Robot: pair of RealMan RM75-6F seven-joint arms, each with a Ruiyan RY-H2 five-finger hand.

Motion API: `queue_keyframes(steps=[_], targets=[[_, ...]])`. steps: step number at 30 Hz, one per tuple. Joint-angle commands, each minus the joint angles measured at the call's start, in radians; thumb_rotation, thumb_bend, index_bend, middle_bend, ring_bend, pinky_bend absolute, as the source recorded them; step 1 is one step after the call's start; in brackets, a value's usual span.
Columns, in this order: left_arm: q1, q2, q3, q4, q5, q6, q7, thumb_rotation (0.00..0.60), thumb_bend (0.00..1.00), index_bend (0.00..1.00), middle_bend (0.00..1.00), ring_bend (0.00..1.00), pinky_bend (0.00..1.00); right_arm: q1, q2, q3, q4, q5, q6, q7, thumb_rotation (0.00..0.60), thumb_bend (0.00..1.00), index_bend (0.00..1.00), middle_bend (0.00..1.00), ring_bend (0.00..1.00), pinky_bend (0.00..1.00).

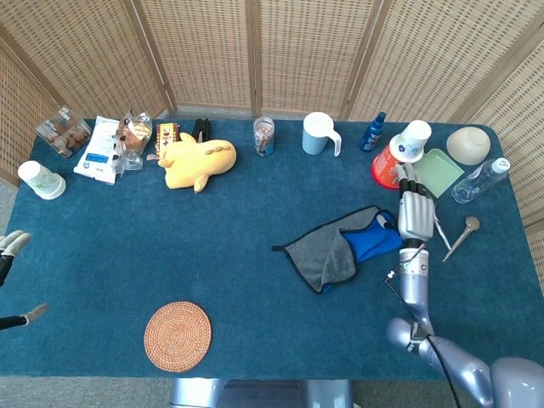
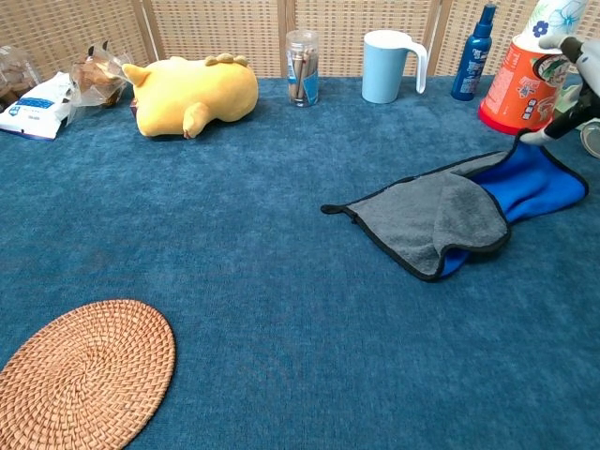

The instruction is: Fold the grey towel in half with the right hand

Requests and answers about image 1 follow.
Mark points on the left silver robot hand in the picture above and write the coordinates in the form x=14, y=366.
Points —
x=13, y=242

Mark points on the clear plastic cookie box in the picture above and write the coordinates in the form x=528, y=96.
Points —
x=64, y=134

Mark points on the clear plastic water bottle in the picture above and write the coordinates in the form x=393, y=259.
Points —
x=478, y=180

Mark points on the round woven rattan coaster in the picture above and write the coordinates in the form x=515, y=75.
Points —
x=177, y=337

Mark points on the grey and blue cloth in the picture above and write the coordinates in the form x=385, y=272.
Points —
x=314, y=259

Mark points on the light green plastic tray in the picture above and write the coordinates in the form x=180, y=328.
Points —
x=440, y=172

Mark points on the red and yellow snack box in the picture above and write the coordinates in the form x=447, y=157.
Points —
x=166, y=136

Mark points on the red instant noodle cup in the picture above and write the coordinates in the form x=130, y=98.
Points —
x=384, y=168

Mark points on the yellow plush toy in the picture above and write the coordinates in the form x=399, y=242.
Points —
x=200, y=163

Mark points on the clear jar with sticks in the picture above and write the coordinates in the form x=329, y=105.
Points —
x=264, y=138

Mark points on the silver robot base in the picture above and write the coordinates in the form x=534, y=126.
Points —
x=263, y=393

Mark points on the metal spoon round bowl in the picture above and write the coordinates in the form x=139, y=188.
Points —
x=472, y=223

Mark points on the woven bamboo folding screen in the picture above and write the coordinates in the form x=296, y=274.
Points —
x=204, y=51

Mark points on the blue carpet table cover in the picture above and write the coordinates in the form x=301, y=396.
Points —
x=170, y=246

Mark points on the clear bag of pastries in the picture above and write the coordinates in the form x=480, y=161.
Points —
x=134, y=136

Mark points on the white and blue snack packet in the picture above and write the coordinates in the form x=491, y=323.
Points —
x=98, y=153

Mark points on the paper cup green print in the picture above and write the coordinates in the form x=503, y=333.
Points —
x=40, y=180

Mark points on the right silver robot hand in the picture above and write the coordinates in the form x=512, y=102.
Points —
x=416, y=214

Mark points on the paper cup blue flowers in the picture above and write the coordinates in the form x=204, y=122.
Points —
x=411, y=140

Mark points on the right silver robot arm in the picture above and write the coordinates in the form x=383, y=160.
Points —
x=414, y=280

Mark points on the beige bowl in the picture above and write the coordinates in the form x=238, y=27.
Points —
x=467, y=146

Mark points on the blue spray bottle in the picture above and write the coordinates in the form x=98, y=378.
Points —
x=372, y=134

